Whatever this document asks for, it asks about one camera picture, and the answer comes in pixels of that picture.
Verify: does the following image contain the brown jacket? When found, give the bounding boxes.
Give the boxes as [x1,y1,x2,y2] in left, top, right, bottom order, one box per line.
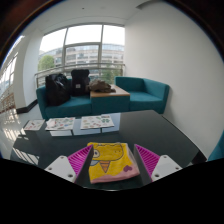
[87,78,117,94]

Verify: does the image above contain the black backpack with label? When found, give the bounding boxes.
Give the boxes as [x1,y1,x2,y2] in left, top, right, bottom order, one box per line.
[69,68,91,98]

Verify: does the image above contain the wooden balustrade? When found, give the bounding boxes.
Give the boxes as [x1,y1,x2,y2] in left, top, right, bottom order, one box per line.
[0,92,16,115]

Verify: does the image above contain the large black backpack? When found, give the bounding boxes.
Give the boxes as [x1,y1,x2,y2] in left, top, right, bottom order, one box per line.
[44,73,72,107]

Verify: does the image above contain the colourful cartoon-print towel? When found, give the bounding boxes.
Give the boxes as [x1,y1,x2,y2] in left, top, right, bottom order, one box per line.
[86,141,141,185]

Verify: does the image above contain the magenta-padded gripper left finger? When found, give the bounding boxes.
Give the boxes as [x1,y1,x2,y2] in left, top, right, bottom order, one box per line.
[44,144,95,188]

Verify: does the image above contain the teal wood-topped side table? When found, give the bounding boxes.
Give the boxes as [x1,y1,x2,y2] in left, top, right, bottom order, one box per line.
[89,84,131,116]

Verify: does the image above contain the teal upholstered sofa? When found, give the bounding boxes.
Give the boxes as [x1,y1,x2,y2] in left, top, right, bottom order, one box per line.
[114,76,171,115]
[35,77,93,121]

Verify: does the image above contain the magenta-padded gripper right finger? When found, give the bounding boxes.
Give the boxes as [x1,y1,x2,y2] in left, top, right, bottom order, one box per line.
[133,143,184,186]

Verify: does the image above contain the teal upholstered seat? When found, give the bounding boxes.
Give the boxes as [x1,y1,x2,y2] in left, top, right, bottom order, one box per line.
[207,130,224,163]

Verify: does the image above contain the metal window handrail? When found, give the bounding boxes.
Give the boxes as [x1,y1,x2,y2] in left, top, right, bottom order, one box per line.
[33,61,126,88]

